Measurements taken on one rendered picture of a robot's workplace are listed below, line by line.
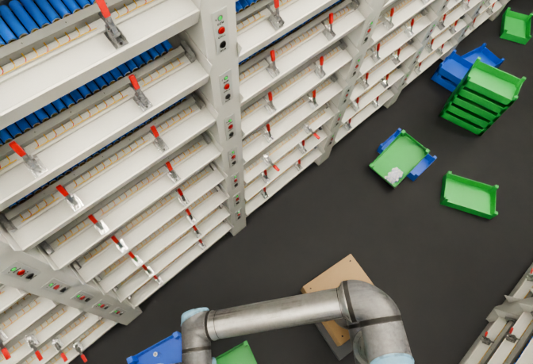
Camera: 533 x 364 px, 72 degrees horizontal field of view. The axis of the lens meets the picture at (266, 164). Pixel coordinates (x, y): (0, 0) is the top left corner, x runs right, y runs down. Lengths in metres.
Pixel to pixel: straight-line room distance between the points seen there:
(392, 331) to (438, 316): 1.16
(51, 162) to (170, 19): 0.40
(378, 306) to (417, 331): 1.11
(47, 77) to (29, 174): 0.24
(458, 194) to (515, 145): 0.61
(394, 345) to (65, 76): 0.98
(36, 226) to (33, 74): 0.44
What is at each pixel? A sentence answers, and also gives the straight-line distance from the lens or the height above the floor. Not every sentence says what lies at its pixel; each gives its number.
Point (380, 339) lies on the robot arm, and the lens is 1.11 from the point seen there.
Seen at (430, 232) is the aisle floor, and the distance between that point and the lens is 2.38.
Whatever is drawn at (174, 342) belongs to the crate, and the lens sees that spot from 1.66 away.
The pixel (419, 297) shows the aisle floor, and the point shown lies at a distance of 2.24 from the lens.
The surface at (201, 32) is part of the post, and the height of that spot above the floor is 1.45.
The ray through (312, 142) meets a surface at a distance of 2.02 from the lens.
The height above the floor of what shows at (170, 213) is 0.74.
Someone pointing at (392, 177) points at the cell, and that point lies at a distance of 2.35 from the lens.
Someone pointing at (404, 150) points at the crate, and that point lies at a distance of 2.44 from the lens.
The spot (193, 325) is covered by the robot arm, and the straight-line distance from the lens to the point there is 1.26.
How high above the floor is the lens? 2.03
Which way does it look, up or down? 61 degrees down
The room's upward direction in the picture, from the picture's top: 4 degrees clockwise
